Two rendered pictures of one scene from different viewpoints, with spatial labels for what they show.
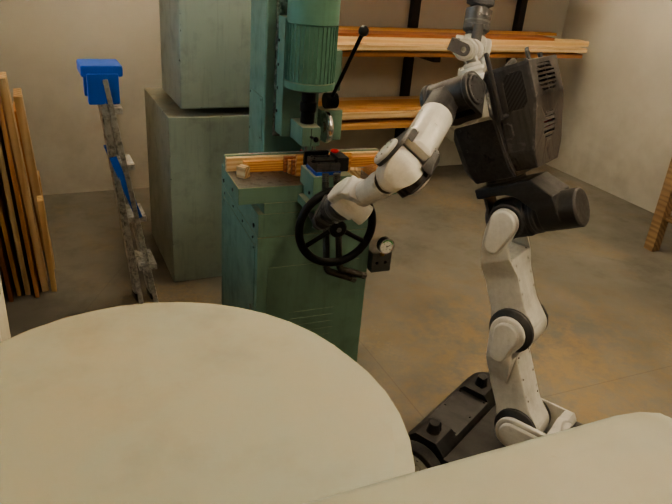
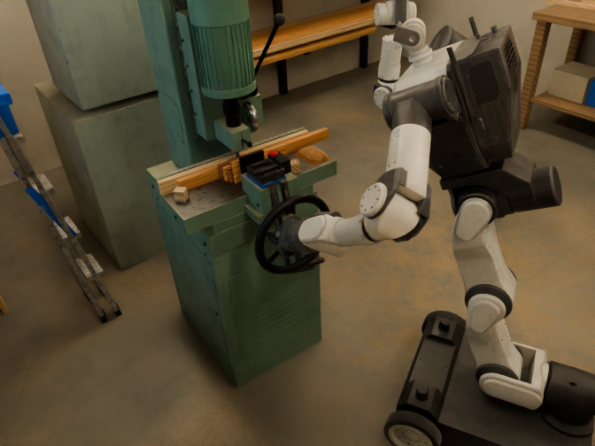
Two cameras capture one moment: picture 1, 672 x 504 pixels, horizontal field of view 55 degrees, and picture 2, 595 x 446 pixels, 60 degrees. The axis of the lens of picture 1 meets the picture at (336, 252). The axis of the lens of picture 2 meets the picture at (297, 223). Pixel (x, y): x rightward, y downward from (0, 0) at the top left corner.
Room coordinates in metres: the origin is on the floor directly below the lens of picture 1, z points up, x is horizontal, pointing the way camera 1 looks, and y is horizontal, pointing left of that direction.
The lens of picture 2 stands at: (0.67, 0.19, 1.81)
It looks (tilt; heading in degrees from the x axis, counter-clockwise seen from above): 36 degrees down; 351
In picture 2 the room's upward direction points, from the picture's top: 3 degrees counter-clockwise
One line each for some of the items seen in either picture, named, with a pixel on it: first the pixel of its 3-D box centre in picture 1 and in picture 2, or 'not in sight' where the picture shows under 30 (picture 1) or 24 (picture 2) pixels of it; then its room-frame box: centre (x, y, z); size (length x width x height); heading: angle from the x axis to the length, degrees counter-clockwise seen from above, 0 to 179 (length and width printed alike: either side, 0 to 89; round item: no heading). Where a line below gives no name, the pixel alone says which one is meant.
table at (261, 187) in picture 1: (316, 186); (258, 188); (2.19, 0.09, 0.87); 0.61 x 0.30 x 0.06; 114
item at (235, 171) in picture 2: (323, 164); (259, 163); (2.23, 0.07, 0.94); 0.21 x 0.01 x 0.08; 114
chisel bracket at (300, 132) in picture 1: (305, 133); (233, 134); (2.30, 0.15, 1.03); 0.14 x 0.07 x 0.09; 24
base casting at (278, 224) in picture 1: (292, 193); (228, 189); (2.39, 0.19, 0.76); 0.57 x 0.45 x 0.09; 24
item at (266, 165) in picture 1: (324, 162); (258, 157); (2.31, 0.07, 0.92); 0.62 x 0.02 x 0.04; 114
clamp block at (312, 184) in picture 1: (325, 182); (270, 187); (2.11, 0.06, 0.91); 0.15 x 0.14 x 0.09; 114
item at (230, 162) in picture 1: (305, 160); (238, 160); (2.30, 0.14, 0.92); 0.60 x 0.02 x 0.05; 114
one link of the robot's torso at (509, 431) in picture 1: (535, 427); (513, 372); (1.68, -0.70, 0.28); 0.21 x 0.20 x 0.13; 54
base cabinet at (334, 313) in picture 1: (287, 283); (240, 267); (2.39, 0.19, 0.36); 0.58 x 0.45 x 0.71; 24
